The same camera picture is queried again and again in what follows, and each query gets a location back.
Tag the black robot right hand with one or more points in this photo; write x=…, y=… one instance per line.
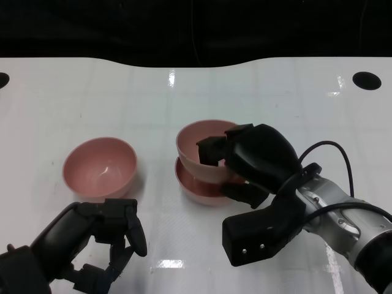
x=263, y=156

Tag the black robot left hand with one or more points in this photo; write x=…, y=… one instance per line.
x=98, y=217

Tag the pink plastic bowl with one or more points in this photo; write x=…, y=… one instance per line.
x=190, y=144
x=199, y=193
x=98, y=167

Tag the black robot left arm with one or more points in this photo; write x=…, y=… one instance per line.
x=21, y=269

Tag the black backdrop cloth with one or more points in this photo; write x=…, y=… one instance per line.
x=92, y=27

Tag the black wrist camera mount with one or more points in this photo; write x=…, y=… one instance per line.
x=251, y=235

